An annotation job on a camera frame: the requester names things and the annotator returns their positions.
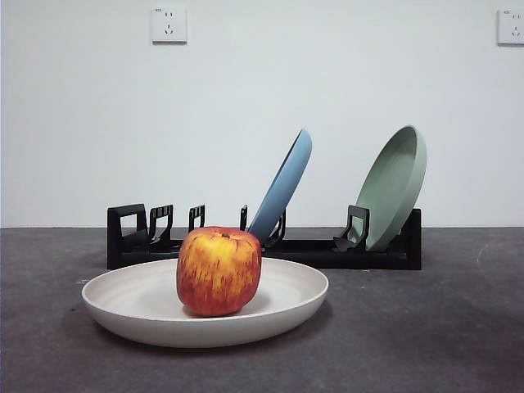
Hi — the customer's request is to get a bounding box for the black plate rack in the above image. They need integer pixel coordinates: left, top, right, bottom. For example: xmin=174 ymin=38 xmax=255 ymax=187
xmin=106 ymin=203 xmax=422 ymax=271

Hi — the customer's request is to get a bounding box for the cream yellow plate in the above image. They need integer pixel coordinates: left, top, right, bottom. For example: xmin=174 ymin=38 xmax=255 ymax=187
xmin=80 ymin=257 xmax=330 ymax=349

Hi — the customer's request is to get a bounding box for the green plate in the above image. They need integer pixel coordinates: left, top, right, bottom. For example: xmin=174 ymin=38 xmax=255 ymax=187
xmin=354 ymin=124 xmax=428 ymax=251

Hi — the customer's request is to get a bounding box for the red yellow apple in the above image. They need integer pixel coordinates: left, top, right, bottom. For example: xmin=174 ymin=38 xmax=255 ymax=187
xmin=176 ymin=225 xmax=262 ymax=317

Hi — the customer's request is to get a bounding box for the white wall socket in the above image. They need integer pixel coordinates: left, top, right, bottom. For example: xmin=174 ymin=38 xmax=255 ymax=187
xmin=497 ymin=8 xmax=524 ymax=46
xmin=151 ymin=7 xmax=188 ymax=45

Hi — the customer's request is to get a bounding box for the blue plate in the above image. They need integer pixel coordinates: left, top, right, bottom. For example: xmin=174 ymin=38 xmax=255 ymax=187
xmin=247 ymin=128 xmax=314 ymax=242

